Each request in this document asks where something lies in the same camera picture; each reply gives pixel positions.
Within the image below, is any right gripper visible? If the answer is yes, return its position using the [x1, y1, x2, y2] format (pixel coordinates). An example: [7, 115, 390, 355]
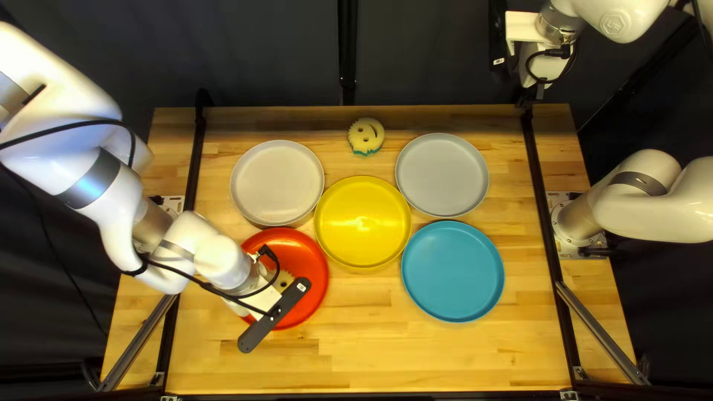
[505, 10, 576, 89]

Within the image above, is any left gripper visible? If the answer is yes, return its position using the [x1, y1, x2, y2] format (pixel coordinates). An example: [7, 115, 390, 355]
[222, 272, 286, 320]

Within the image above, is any yellow smiling face sponge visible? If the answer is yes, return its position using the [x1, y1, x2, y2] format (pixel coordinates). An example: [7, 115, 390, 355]
[271, 268, 296, 291]
[348, 117, 386, 157]

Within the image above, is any orange round plate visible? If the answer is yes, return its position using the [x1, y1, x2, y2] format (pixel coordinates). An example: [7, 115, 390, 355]
[239, 226, 330, 331]

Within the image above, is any pale grey round plate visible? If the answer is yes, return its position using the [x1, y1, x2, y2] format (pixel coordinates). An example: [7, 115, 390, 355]
[229, 139, 326, 227]

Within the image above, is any yellow round plate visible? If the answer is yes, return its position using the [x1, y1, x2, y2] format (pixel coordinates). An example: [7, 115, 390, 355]
[313, 175, 413, 270]

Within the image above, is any teal round plate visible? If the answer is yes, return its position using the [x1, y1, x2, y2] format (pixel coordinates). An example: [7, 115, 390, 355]
[400, 220, 506, 324]

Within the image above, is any black cable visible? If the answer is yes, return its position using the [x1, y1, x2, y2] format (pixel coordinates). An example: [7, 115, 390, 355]
[524, 45, 578, 85]
[0, 118, 283, 319]

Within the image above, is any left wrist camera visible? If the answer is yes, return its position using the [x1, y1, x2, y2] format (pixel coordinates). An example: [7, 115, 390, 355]
[237, 276, 312, 355]

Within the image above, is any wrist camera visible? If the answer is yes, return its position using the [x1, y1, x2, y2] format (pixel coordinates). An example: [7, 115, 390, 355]
[488, 0, 509, 85]
[237, 276, 312, 355]

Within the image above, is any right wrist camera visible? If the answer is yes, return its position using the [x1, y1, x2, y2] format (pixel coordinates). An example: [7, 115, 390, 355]
[488, 0, 509, 85]

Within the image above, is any black frame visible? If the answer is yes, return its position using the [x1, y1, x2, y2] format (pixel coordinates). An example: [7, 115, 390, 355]
[84, 0, 713, 401]

